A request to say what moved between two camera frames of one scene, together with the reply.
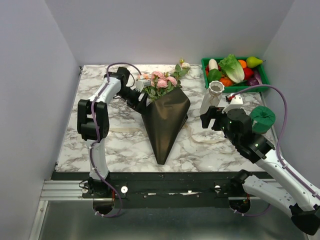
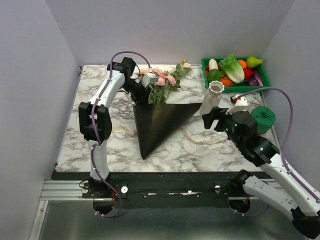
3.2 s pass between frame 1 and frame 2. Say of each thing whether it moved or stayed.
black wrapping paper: moved
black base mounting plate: stayed
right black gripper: stayed
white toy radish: stayed
